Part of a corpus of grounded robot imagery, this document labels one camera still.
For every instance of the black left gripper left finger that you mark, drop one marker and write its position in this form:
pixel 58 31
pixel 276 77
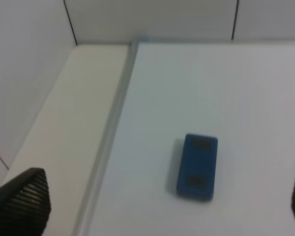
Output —
pixel 25 204

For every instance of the blue whiteboard eraser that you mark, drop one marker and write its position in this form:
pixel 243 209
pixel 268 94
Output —
pixel 196 176

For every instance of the white whiteboard with aluminium frame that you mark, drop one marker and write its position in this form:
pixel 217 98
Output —
pixel 242 94

